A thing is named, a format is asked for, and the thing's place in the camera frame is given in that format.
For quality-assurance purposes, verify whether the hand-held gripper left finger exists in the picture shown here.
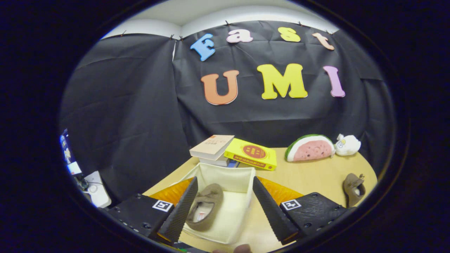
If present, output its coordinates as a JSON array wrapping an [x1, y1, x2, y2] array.
[[105, 176, 198, 244]]

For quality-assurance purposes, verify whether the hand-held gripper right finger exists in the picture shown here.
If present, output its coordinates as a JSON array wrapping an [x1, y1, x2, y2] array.
[[252, 176, 356, 245]]

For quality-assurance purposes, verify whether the brown fuzzy shoe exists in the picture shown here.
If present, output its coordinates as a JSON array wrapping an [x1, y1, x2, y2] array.
[[186, 183, 224, 232], [343, 173, 366, 208]]

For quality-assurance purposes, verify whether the cream fabric storage box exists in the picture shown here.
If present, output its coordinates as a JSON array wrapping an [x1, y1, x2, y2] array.
[[169, 162, 256, 245]]

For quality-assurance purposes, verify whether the grey book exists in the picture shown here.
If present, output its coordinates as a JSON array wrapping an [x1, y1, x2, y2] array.
[[199, 156, 239, 168]]

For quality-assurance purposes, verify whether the yellow book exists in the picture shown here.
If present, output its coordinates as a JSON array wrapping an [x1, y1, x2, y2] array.
[[224, 138, 277, 171]]

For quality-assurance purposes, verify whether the watermelon slice plush toy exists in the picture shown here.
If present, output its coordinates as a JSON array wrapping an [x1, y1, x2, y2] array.
[[285, 134, 335, 162]]

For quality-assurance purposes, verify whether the beige book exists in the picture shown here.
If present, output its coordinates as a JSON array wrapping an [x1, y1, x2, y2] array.
[[189, 135, 235, 161]]

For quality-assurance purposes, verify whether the white side table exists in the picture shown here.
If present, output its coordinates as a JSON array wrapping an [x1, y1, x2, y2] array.
[[83, 171, 112, 208]]

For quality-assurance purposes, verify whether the black backdrop cloth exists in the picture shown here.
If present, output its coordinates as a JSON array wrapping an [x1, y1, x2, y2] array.
[[60, 20, 394, 204]]

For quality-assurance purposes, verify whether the white plush toy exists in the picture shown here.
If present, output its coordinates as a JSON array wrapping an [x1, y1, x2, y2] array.
[[334, 134, 361, 156]]

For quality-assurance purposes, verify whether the computer monitor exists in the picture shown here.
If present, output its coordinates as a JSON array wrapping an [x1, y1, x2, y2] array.
[[60, 128, 83, 176]]

